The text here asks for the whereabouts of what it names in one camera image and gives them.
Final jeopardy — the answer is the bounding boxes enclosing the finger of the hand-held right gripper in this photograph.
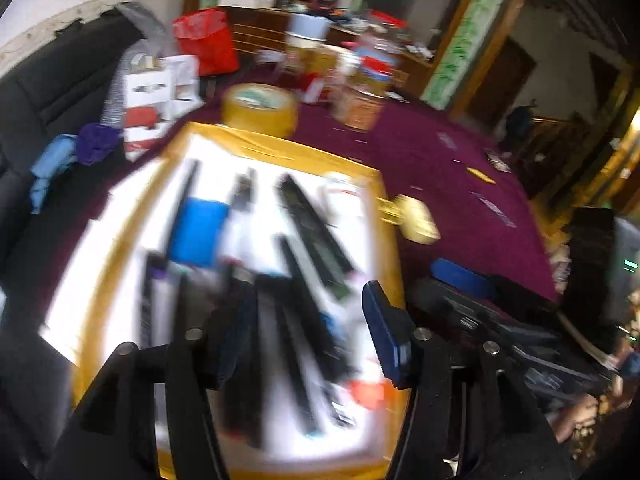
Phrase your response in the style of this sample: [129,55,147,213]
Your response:
[430,257,566,313]
[430,300,621,396]

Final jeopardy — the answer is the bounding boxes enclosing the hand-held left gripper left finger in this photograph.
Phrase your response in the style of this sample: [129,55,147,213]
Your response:
[45,280,261,480]

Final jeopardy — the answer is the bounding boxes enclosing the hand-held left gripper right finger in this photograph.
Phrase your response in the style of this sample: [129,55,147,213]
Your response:
[361,280,576,480]

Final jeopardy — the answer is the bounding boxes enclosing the black marker grey cap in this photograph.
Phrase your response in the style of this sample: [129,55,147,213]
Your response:
[220,280,266,448]

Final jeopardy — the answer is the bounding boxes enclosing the white glue bottle orange cap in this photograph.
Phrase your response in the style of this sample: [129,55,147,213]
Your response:
[345,310,396,411]

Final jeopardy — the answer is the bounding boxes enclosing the black marker white print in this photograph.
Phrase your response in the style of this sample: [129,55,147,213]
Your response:
[276,174,357,301]

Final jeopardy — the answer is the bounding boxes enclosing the small white bottle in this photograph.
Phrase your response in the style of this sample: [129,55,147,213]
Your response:
[320,172,371,221]

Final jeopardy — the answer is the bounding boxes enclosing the thin black pen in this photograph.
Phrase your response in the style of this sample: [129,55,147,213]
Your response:
[167,159,201,261]

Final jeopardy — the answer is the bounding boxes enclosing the clear ballpoint pen black cap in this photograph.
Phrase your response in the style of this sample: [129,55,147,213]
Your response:
[220,169,258,261]

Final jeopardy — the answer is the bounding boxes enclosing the yellow cardboard tray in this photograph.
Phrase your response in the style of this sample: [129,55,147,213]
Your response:
[37,122,416,480]

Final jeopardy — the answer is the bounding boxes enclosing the person's right hand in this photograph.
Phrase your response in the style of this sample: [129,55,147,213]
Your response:
[550,340,640,446]

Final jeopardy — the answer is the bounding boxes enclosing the clear thin pen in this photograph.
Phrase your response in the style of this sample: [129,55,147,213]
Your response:
[470,191,516,228]

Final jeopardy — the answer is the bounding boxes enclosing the yellow scissors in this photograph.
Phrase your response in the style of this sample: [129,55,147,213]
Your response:
[375,197,403,226]

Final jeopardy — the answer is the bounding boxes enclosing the wooden chair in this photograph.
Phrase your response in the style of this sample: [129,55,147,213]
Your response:
[520,115,591,196]

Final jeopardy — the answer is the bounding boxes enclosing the maroon table cloth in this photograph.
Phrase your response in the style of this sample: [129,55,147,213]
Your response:
[10,80,563,321]

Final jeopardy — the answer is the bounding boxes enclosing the blue clothing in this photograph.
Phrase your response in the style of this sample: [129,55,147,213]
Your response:
[505,105,533,141]

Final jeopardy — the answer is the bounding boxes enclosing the clear jar brown contents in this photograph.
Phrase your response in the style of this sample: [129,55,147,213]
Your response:
[332,82,388,132]

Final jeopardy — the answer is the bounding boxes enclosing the brown wooden door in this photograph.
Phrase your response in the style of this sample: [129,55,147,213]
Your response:
[465,35,538,131]

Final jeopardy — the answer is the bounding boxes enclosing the brown tape roll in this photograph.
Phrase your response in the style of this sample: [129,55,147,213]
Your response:
[221,82,299,138]

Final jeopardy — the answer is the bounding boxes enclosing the gold jar blue lid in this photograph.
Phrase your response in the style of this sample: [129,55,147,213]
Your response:
[350,52,398,96]

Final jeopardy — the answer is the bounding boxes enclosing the purple cloth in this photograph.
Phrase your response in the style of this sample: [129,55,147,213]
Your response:
[77,122,123,166]

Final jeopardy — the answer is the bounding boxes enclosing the small red box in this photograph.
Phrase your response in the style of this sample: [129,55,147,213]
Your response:
[300,72,333,103]

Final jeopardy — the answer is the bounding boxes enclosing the blue cloth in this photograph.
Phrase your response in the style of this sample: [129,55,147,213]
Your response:
[27,135,81,216]

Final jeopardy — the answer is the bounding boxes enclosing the gold cardboard box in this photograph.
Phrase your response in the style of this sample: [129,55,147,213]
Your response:
[285,45,346,91]

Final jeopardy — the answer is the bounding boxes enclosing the white package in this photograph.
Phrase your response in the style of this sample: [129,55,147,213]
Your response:
[122,55,206,153]

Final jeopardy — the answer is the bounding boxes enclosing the clear jar red lid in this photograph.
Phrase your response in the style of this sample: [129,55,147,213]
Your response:
[367,10,408,56]

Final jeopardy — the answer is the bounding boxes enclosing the pale blue white cup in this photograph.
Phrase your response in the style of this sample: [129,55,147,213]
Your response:
[286,12,328,48]

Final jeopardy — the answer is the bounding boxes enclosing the red plastic bag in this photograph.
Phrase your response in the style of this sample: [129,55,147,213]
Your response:
[172,7,241,77]

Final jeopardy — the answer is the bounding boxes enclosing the black sofa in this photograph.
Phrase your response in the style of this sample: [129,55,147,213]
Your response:
[0,15,171,351]

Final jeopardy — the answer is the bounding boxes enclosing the grey plastic bag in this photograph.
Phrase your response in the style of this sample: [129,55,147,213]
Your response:
[102,2,168,128]

